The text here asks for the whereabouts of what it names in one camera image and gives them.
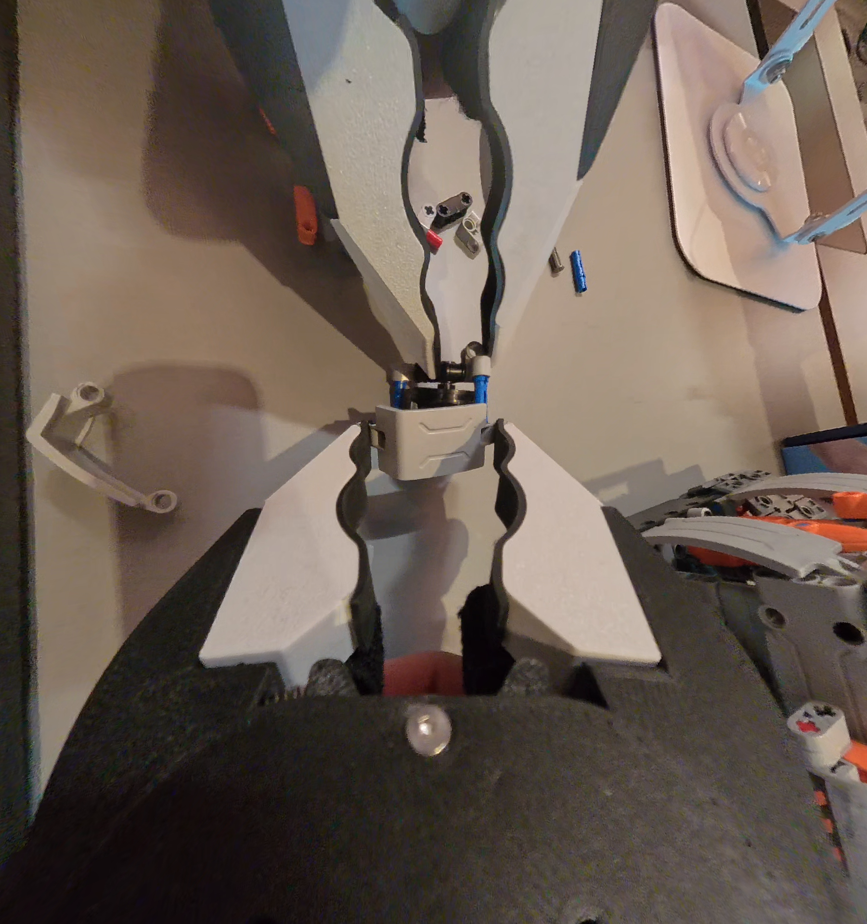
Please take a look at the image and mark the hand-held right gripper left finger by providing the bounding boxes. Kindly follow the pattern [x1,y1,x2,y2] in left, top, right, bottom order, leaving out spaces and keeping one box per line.
[200,419,385,682]

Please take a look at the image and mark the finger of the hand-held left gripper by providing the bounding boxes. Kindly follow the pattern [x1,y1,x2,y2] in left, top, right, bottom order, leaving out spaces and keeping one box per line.
[463,0,609,365]
[281,0,446,371]

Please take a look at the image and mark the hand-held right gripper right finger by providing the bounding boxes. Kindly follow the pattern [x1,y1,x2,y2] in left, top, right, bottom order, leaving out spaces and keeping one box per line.
[455,418,662,674]

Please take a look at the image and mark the small orange liftarm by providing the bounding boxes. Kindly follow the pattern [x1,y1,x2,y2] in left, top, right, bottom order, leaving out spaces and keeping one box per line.
[291,184,320,248]

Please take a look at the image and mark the grey orange tracked toy robot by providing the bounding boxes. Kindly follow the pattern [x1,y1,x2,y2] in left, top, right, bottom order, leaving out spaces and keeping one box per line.
[626,468,867,899]

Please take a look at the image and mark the white book stand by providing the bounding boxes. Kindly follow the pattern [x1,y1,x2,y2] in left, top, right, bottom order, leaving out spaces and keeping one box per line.
[652,0,867,313]

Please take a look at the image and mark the grey curved toy part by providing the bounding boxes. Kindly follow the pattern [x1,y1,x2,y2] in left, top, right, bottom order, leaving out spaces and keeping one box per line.
[25,382,179,515]

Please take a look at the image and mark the blue robot kit box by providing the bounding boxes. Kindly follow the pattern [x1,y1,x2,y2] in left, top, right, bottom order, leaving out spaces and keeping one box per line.
[777,418,867,479]

